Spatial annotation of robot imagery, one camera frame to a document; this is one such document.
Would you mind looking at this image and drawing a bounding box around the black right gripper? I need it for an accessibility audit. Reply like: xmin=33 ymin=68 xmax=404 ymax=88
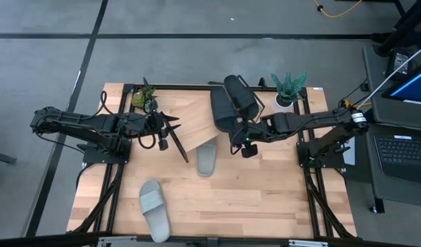
xmin=230 ymin=115 xmax=265 ymax=147

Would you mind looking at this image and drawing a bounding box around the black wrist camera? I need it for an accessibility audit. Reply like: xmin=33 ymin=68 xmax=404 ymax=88
xmin=157 ymin=136 xmax=170 ymax=152
xmin=240 ymin=143 xmax=259 ymax=159

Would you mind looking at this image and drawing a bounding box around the silver aluminium bracket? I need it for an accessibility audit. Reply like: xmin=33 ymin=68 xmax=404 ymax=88
xmin=97 ymin=235 xmax=138 ymax=247
xmin=287 ymin=239 xmax=330 ymax=247

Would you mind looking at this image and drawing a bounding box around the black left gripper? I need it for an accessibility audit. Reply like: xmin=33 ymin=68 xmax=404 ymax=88
xmin=141 ymin=110 xmax=182 ymax=138

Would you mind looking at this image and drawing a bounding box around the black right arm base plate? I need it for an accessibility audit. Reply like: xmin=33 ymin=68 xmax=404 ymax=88
xmin=296 ymin=140 xmax=347 ymax=169

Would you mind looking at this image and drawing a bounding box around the small green succulent plant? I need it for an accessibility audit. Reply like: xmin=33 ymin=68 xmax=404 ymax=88
xmin=130 ymin=84 xmax=159 ymax=115

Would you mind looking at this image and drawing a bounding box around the dark furniture leg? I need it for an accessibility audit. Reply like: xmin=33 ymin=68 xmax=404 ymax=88
xmin=0 ymin=149 xmax=17 ymax=166

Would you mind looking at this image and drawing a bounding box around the grey workstation cart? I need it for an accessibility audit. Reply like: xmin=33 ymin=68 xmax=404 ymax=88
xmin=362 ymin=43 xmax=421 ymax=215

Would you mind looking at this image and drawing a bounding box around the black laptop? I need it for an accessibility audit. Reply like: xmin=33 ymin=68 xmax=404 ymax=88
xmin=372 ymin=132 xmax=421 ymax=185

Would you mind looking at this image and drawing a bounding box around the teal plant white pot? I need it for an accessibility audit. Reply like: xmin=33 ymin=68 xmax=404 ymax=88
xmin=270 ymin=71 xmax=309 ymax=116

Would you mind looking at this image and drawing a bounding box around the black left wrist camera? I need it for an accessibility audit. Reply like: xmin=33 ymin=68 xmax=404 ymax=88
xmin=157 ymin=136 xmax=170 ymax=152

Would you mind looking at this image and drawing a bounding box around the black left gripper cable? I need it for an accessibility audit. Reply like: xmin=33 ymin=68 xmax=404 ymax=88
xmin=137 ymin=132 xmax=157 ymax=150

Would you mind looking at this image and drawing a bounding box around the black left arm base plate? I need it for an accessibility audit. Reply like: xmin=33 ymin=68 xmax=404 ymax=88
xmin=82 ymin=137 xmax=133 ymax=165

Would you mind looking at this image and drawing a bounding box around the white cable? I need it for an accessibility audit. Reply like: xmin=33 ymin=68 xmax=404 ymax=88
xmin=356 ymin=40 xmax=421 ymax=110

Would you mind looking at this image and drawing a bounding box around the grey slide sandal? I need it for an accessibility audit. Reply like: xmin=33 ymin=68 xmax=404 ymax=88
xmin=138 ymin=179 xmax=171 ymax=244
xmin=195 ymin=137 xmax=218 ymax=178

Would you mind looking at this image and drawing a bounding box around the yellow cable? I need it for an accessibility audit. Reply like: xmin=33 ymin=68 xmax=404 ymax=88
xmin=312 ymin=0 xmax=364 ymax=19

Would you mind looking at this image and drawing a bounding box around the black aluminium rig frame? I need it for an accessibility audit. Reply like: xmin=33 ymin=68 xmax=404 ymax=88
xmin=0 ymin=78 xmax=421 ymax=247

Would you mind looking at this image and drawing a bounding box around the black power supply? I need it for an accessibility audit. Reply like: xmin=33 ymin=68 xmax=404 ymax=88
xmin=384 ymin=47 xmax=413 ymax=79

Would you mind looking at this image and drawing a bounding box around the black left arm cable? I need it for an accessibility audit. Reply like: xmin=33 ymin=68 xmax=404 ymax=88
xmin=98 ymin=90 xmax=111 ymax=115

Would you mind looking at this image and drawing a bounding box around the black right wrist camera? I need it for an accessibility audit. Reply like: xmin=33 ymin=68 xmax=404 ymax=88
xmin=240 ymin=143 xmax=259 ymax=159

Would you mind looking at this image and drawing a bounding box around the wooden shelf black frame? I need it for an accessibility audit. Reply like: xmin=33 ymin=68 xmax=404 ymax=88
xmin=161 ymin=75 xmax=266 ymax=165

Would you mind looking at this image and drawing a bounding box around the monitor with blue screen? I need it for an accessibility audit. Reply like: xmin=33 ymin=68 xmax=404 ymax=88
xmin=380 ymin=57 xmax=421 ymax=106

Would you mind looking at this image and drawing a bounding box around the black stand leg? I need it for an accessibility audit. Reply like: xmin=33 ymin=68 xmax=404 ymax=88
xmin=372 ymin=0 xmax=421 ymax=58

